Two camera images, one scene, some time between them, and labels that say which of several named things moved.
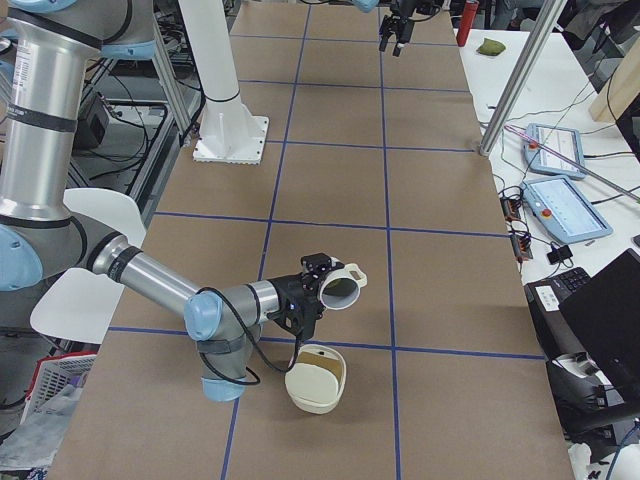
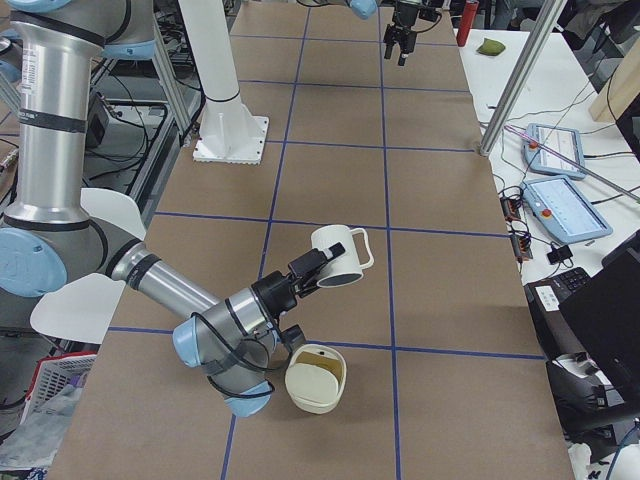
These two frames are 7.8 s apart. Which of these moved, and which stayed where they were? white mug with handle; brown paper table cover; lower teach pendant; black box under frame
Moved: white mug with handle
Stayed: lower teach pendant; black box under frame; brown paper table cover
